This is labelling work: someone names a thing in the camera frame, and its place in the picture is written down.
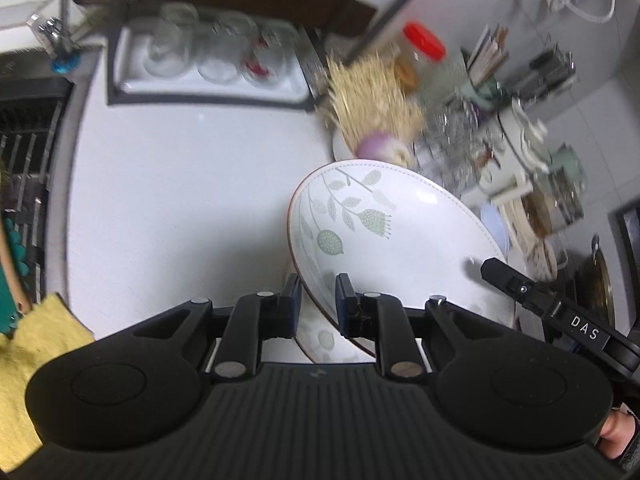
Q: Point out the metal wok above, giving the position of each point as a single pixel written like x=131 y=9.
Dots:
x=597 y=280

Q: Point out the pale blue plate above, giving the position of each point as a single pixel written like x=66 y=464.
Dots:
x=495 y=227

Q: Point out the leaf print ceramic plate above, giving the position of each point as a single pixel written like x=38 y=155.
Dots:
x=425 y=240
x=320 y=344

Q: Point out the white teapot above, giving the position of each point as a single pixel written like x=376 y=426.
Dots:
x=512 y=150

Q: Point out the green chopstick holder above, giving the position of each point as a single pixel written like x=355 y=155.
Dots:
x=482 y=95

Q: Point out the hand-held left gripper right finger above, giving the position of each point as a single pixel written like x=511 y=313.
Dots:
x=342 y=310

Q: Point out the bundle of chopsticks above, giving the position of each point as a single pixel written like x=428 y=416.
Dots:
x=487 y=52

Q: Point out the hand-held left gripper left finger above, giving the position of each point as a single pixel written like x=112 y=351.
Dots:
x=296 y=310

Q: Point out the chrome faucet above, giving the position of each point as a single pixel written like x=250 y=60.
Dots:
x=50 y=30

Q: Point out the teal scrubber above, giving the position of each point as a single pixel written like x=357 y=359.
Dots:
x=12 y=260

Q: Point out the white draining tray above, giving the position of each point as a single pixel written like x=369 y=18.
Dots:
x=210 y=87

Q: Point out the red lid plastic jar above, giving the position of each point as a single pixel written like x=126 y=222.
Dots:
x=425 y=42

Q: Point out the clear glass jar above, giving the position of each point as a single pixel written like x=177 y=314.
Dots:
x=270 y=57
x=167 y=42
x=222 y=52

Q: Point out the black sink rack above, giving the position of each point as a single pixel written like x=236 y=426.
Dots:
x=30 y=160

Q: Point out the yellow cloth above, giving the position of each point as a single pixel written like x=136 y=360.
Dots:
x=35 y=350

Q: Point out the bundle of dried noodles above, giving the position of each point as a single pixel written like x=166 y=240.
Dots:
x=372 y=95

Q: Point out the woven coaster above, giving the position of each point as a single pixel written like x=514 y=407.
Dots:
x=535 y=250

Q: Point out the glass storage jar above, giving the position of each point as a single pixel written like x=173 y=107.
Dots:
x=557 y=202

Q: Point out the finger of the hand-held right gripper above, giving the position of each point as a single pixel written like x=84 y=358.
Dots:
x=525 y=290

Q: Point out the person's right hand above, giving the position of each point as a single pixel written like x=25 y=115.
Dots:
x=615 y=435

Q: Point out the pale green mug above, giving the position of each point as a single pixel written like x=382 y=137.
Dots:
x=567 y=165

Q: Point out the purple onion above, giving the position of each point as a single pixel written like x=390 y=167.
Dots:
x=382 y=149

